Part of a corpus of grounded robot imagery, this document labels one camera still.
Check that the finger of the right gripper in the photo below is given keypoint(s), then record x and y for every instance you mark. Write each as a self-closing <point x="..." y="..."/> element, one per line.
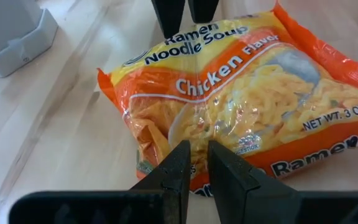
<point x="169" y="15"/>
<point x="203" y="9"/>

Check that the orange Maruchan ramen packet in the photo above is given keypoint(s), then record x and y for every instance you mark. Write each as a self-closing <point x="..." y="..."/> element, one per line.
<point x="228" y="93"/>

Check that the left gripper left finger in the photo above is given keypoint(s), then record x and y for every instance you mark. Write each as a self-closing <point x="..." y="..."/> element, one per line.
<point x="174" y="186"/>

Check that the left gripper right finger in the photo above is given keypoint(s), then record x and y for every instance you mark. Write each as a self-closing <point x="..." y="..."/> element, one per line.
<point x="244" y="196"/>

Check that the white hexagonal plant pot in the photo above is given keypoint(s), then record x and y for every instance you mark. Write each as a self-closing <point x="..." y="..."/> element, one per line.
<point x="11" y="37"/>

